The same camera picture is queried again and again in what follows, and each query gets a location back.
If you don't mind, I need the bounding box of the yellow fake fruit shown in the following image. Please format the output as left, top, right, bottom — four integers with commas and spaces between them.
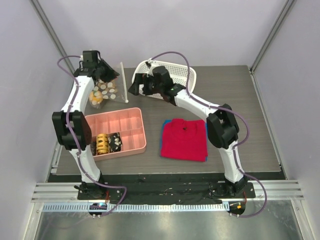
88, 90, 103, 107

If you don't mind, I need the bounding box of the brown patterned rolled sock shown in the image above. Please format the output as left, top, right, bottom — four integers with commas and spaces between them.
90, 141, 97, 156

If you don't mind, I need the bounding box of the yellow patterned rolled sock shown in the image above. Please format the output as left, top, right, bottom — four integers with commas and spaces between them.
96, 133, 109, 155

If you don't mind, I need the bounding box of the clear polka dot zip bag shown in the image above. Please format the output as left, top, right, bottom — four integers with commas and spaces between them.
88, 62, 129, 109

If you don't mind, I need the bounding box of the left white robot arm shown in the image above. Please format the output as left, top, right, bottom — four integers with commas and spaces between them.
52, 52, 119, 200

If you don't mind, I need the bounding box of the pink divided organizer tray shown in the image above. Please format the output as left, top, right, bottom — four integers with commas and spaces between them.
85, 107, 147, 162

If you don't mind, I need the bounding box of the left aluminium frame post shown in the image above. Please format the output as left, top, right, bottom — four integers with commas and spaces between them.
29, 0, 67, 57

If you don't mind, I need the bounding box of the white perforated plastic basket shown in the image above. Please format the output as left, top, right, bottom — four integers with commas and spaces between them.
131, 60, 197, 93

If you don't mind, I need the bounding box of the right aluminium frame post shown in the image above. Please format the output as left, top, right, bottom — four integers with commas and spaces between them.
249, 0, 297, 74

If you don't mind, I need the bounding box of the slotted white cable duct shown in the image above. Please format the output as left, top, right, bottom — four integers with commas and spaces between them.
42, 201, 230, 213

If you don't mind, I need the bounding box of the aluminium frame post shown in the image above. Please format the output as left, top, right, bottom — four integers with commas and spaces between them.
29, 0, 67, 57
249, 0, 297, 74

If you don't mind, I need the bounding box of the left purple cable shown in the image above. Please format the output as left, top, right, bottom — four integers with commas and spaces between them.
57, 54, 128, 217

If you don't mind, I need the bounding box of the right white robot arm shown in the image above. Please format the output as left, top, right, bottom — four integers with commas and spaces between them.
128, 65, 248, 198

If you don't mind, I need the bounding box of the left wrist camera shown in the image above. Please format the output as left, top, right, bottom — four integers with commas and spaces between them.
80, 50, 101, 68

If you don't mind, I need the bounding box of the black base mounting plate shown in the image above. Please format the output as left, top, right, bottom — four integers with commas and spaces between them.
48, 171, 286, 205

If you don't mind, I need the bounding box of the red folded shirt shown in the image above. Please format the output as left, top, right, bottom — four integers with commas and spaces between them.
160, 118, 209, 163

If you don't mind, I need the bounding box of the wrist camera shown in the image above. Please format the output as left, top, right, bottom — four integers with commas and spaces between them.
80, 50, 101, 68
145, 58, 157, 76

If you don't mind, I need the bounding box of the black white patterned sock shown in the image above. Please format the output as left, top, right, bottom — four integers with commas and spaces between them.
107, 132, 123, 153

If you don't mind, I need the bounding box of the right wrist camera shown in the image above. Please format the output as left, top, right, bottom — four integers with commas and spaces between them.
145, 58, 157, 76

